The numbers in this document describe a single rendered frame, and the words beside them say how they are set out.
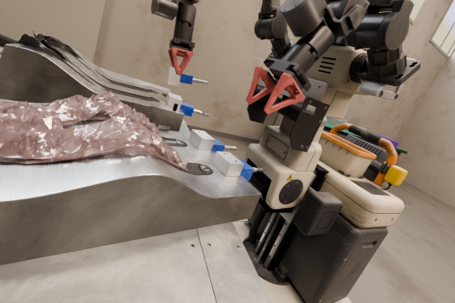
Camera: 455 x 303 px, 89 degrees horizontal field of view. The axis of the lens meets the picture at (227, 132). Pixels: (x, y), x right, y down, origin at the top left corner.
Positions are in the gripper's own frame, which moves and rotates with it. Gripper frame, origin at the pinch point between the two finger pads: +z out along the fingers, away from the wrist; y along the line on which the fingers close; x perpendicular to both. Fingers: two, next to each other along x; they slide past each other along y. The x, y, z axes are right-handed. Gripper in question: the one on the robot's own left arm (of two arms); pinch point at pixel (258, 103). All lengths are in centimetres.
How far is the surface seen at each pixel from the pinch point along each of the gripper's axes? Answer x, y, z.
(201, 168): -2.3, 3.4, 16.9
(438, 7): 373, -269, -482
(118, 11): -26, -276, -11
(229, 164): -0.1, 6.0, 12.8
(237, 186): 1.8, 9.3, 14.5
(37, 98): -28.0, -22.0, 30.4
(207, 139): -0.4, -4.6, 12.7
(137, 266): -10.9, 18.6, 26.7
